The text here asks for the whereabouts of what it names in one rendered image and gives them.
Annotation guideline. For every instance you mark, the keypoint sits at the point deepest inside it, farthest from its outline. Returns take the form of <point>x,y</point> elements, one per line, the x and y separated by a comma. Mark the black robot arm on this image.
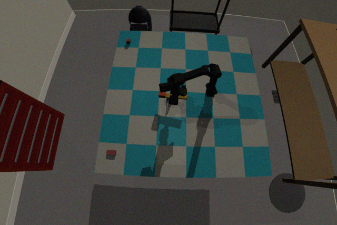
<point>176,80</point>

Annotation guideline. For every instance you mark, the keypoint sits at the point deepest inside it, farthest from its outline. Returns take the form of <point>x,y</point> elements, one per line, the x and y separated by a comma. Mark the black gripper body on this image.
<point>174,100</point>

